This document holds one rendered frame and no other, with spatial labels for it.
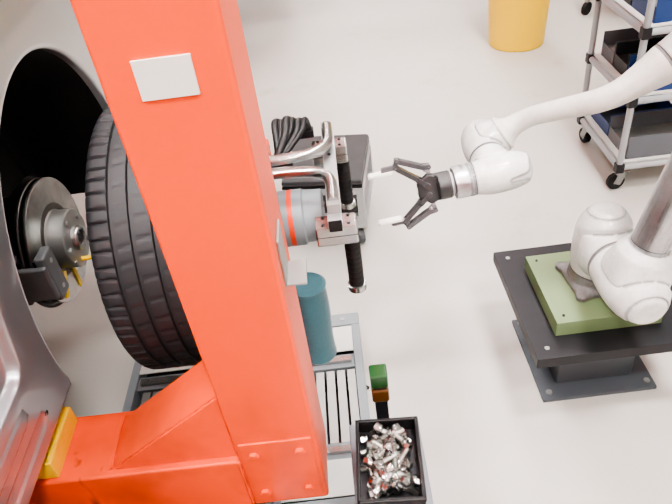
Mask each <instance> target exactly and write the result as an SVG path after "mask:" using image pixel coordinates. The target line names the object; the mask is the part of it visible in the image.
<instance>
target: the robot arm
mask: <svg viewBox="0 0 672 504"><path fill-rule="evenodd" d="M671 83H672V32H671V33H669V34H668V35H667V36H666V37H665V38H664V39H662V40H661V41H660V42H659V43H657V44H656V45H655V46H654V47H652V48H651V49H650V50H649V51H648V52H647V53H646V54H645V55H644V56H643V57H642V58H641V59H639V60H638V61H637V62H636V63H635V64H634V65H633V66H632V67H631V68H629V69H628V70H627V71H626V72H625V73H624V74H622V75H621V76H620V77H618V78H617V79H615V80H614V81H612V82H610V83H608V84H606V85H604V86H602V87H599V88H596V89H593V90H590V91H586V92H583V93H579V94H575V95H571V96H567V97H563V98H559V99H555V100H551V101H548V102H544V103H540V104H536V105H533V106H530V107H527V108H524V109H522V110H519V111H517V112H515V113H513V114H511V115H509V116H507V117H504V118H495V117H493V118H490V119H487V120H485V119H476V120H473V121H471V122H469V123H468V124H467V125H466V126H465V127H464V129H463V131H462V134H461V146H462V150H463V153H464V156H465V158H466V160H467V163H464V164H460V165H455V166H451V167H450V172H449V171H447V170H445V171H440V172H436V173H430V169H431V166H430V164H429V163H428V162H427V163H418V162H414V161H410V160H405V159H401V158H397V157H395V158H394V159H393V164H392V165H391V166H387V167H382V168H380V170H381V171H379V172H375V173H370V174H368V179H369V180H371V179H376V178H380V177H385V176H389V175H394V174H395V173H394V171H395V172H397V173H399V174H401V175H403V176H405V177H407V178H409V179H411V180H413V181H415V182H416V183H417V184H416V186H417V189H418V196H419V199H418V201H417V202H416V203H415V204H414V206H413V207H412V208H411V209H410V210H409V211H408V213H407V214H406V215H405V216H404V217H403V216H402V215H399V216H395V217H390V218H385V219H381V220H378V226H383V225H388V224H392V226H397V225H402V224H404V225H405V226H406V227H407V229H408V230H410V229H412V228H413V227H414V226H416V225H417V224H418V223H420V222H421V221H422V220H424V219H425V218H427V217H428V216H429V215H431V214H434V213H437V212H438V208H437V206H436V203H435V202H436V201H438V200H444V199H448V198H453V196H454V195H455V197H456V198H457V199H461V198H465V197H470V196H475V195H492V194H498V193H503V192H507V191H510V190H513V189H516V188H519V187H521V186H523V185H525V184H527V183H528V182H530V180H531V178H532V174H533V167H532V163H531V160H530V158H529V155H528V154H527V153H525V152H520V151H515V150H513V151H510V150H511V149H512V148H513V147H514V142H515V139H516V138H517V136H518V135H519V134H521V133H522V132H523V131H525V130H526V129H528V128H530V127H533V126H535V125H539V124H543V123H549V122H554V121H560V120H565V119H571V118H576V117H582V116H587V115H592V114H597V113H601V112H605V111H608V110H611V109H614V108H617V107H619V106H622V105H624V104H626V103H629V102H631V101H633V100H635V99H637V98H639V97H641V96H643V95H646V94H648V93H650V92H652V91H654V90H657V89H659V88H661V87H663V86H666V85H668V84H671ZM398 165H401V166H406V167H410V168H414V169H418V170H422V171H423V172H426V174H425V175H424V176H423V177H420V176H418V175H415V174H413V173H411V172H409V171H407V170H406V169H404V168H402V167H400V166H398ZM426 202H429V203H431V205H429V207H428V208H426V209H425V210H424V211H422V212H421V213H420V214H418V215H417V216H415V217H414V218H413V216H414V215H415V214H416V213H417V212H418V211H419V209H420V208H421V207H422V206H424V205H425V203H426ZM412 218H413V219H412ZM671 248H672V152H671V155H670V157H669V159H668V161H667V163H666V165H665V167H664V169H663V171H662V173H661V175H660V177H659V179H658V181H657V183H656V185H655V187H654V189H653V191H652V193H651V195H650V198H649V200H648V202H647V204H646V206H645V208H644V210H643V212H642V214H641V216H640V218H639V220H638V222H637V224H636V226H635V228H634V229H633V220H632V218H631V216H630V214H629V213H628V211H627V210H626V209H625V208H624V207H622V206H621V205H620V204H618V203H615V202H611V201H600V202H596V203H594V204H592V205H591V206H589V207H587V208H586V209H585V210H584V211H583V212H582V214H581V215H580V216H579V218H578V220H577V222H576V225H575V228H574V232H573V237H572V244H571V258H570V261H567V262H557V263H556V266H555V269H556V270H557V271H559V272H560V273H561V274H562V276H563V277H564V279H565V280H566V282H567V283H568V285H569V286H570V288H571V289H572V291H573V292H574V294H575V297H576V300H577V301H578V302H586V301H588V300H591V299H595V298H601V297H602V299H603V300H604V302H605V303H606V305H607V306H608V307H609V308H610V309H611V310H612V311H613V312H614V313H615V314H616V315H618V316H619V317H620V318H622V319H624V320H625V321H630V322H632V323H635V324H649V323H652V322H655V321H657V320H658V319H660V318H661V317H662V316H663V315H664V314H665V313H666V312H667V310H668V309H669V306H670V303H671V298H672V292H671V290H670V287H671V283H672V250H671Z"/></svg>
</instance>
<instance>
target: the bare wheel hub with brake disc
mask: <svg viewBox="0 0 672 504"><path fill-rule="evenodd" d="M73 225H80V226H82V227H83V228H84V230H85V233H86V246H85V247H84V248H83V249H82V250H77V249H76V248H75V247H74V246H73V243H72V239H71V229H72V227H73ZM14 232H15V242H16V248H17V253H18V257H19V261H20V264H21V267H22V269H29V268H34V266H33V265H32V261H33V260H34V258H35V256H36V254H37V252H38V250H39V248H40V247H44V246H49V247H50V248H51V250H52V252H53V254H54V256H55V258H56V260H57V262H58V264H59V266H60V268H61V270H62V271H67V279H68V284H69V294H70V298H66V296H65V298H64V299H63V300H58V301H56V300H47V301H46V302H48V303H53V304H56V303H64V302H69V301H71V300H72V299H74V298H75V297H76V296H77V294H78V293H79V291H80V289H81V287H82V285H81V286H80V285H79V283H78V281H77V279H76V277H75V275H74V273H73V271H72V268H75V267H76V269H77V271H78V273H79V275H80V277H81V280H82V282H83V281H84V278H85V273H86V264H87V260H84V261H82V256H87V255H88V253H89V240H88V233H87V227H86V224H85V222H84V220H83V218H82V216H81V215H80V213H79V210H78V208H77V205H76V203H75V201H74V199H73V197H72V195H71V194H70V192H69V191H68V190H67V188H66V187H65V186H64V185H63V184H62V183H61V182H60V181H58V180H57V179H55V178H53V177H42V178H34V179H32V180H30V181H28V182H27V183H26V184H25V186H24V187H23V189H22V190H21V192H20V194H19V197H18V200H17V204H16V209H15V218H14Z"/></svg>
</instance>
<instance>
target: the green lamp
mask: <svg viewBox="0 0 672 504"><path fill-rule="evenodd" d="M369 376H370V384H371V388H372V389H374V388H383V387H388V385H389V384H388V374H387V367H386V364H376V365H369Z"/></svg>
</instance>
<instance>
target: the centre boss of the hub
mask: <svg viewBox="0 0 672 504"><path fill-rule="evenodd" d="M71 239H72V243H73V246H74V247H75V248H76V249H77V250H82V249H83V248H84V247H85V246H86V233H85V230H84V228H83V227H82V226H80V225H73V227H72V229H71Z"/></svg>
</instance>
